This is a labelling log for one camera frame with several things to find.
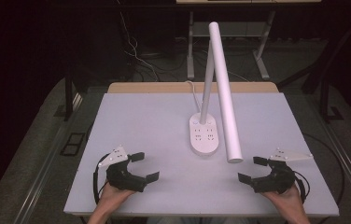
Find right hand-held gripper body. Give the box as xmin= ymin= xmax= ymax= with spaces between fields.
xmin=251 ymin=147 xmax=314 ymax=194

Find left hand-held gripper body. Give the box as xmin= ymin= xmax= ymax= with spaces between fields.
xmin=98 ymin=144 xmax=148 ymax=193

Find person's left hand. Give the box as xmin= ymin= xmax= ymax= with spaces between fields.
xmin=96 ymin=181 xmax=136 ymax=213

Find person's right hand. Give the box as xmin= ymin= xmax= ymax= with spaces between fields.
xmin=261 ymin=185 xmax=305 ymax=217

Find white table board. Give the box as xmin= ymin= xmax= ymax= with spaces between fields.
xmin=63 ymin=91 xmax=340 ymax=217

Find white desk lamp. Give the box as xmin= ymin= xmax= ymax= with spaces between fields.
xmin=189 ymin=21 xmax=245 ymax=164

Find black metal stand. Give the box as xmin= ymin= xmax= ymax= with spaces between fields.
xmin=317 ymin=74 xmax=345 ymax=123
xmin=53 ymin=66 xmax=83 ymax=122

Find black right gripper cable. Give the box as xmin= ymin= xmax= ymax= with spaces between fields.
xmin=293 ymin=170 xmax=311 ymax=204

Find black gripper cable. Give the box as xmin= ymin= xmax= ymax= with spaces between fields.
xmin=293 ymin=170 xmax=311 ymax=204
xmin=92 ymin=153 xmax=111 ymax=205

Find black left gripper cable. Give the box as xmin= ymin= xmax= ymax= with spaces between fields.
xmin=92 ymin=153 xmax=111 ymax=205

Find thin black floor cable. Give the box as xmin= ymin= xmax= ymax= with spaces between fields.
xmin=302 ymin=133 xmax=346 ymax=207

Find metal floor rail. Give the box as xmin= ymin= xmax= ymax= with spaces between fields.
xmin=12 ymin=92 xmax=84 ymax=224
xmin=315 ymin=106 xmax=351 ymax=216

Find white lamp cable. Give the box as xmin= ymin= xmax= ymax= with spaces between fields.
xmin=185 ymin=79 xmax=202 ymax=114

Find white floor cables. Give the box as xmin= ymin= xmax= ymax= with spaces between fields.
xmin=116 ymin=0 xmax=161 ymax=82

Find grey metal desk frame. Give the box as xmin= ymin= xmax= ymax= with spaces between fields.
xmin=186 ymin=10 xmax=276 ymax=81

